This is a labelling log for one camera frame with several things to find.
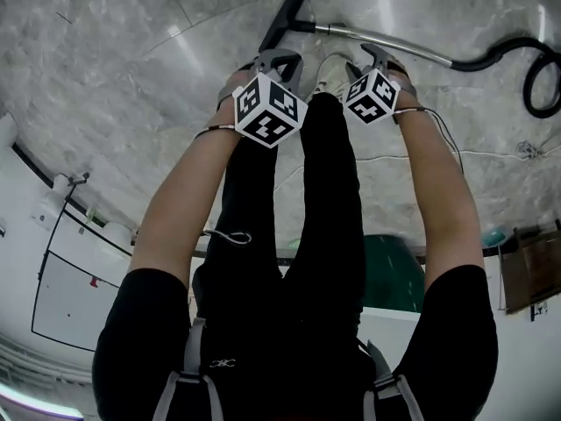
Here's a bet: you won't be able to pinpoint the grey backpack strap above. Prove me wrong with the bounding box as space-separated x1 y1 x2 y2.
151 316 220 421
356 339 427 421

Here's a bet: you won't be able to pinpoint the person's black shirt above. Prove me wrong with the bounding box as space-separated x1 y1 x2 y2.
90 264 500 421

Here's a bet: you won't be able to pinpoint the person's left forearm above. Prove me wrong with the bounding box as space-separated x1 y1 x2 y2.
128 101 247 289

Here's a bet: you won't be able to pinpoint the striped wrist cable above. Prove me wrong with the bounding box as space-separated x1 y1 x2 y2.
194 122 238 142

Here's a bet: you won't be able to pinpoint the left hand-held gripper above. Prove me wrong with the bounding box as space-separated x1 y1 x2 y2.
233 49 309 150

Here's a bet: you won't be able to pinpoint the silver vacuum cleaner wand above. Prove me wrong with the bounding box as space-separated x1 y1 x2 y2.
314 23 454 68

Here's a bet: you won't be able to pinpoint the person's white shoe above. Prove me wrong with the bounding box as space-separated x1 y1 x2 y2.
305 53 354 105

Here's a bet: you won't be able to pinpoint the brown wooden box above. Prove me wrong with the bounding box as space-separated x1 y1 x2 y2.
498 219 561 316

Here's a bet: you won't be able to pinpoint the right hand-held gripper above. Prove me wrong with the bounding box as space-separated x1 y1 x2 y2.
341 42 401 126

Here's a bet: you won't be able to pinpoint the white cabinet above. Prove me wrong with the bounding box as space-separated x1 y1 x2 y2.
0 111 138 367

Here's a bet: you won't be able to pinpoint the person's left hand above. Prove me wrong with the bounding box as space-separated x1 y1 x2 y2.
224 69 257 91

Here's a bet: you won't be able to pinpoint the black vacuum hose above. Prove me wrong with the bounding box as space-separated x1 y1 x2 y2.
450 37 561 120

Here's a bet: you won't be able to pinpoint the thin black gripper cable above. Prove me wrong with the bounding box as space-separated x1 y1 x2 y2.
393 106 465 175

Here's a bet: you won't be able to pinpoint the black vacuum floor nozzle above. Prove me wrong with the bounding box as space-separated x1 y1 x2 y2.
258 0 317 53

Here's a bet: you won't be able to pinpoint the green bin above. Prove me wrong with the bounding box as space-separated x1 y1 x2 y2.
362 233 427 314

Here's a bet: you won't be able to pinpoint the person's right forearm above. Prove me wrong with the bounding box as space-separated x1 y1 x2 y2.
393 94 486 294

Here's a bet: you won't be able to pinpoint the person's black trousers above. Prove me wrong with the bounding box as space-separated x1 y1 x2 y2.
191 92 368 350

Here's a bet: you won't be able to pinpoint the white drawstring cord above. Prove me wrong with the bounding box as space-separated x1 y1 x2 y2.
202 229 253 248

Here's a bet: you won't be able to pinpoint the teal bowl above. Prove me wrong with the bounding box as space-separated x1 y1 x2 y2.
481 228 506 247

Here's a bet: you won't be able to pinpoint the person's right hand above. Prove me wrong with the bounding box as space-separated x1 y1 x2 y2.
385 59 415 89

